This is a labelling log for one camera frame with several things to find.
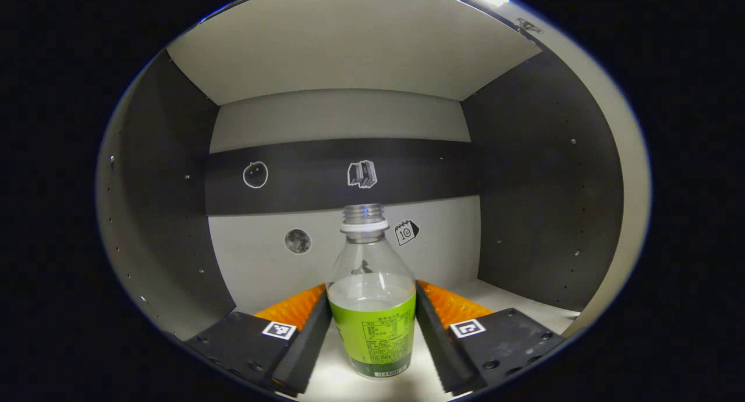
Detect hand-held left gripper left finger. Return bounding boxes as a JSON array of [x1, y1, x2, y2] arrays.
[[183, 283, 333, 398]]

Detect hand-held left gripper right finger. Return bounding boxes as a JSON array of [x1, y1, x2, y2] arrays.
[[415, 280, 567, 396]]

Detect clear bottle with green label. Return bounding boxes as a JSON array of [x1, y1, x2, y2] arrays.
[[326, 203, 417, 379]]

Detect white and grey cabinet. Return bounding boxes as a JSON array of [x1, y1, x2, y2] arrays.
[[116, 0, 626, 402]]

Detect white cabinet door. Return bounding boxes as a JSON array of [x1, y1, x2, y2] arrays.
[[95, 50, 236, 341], [512, 1, 652, 336]]

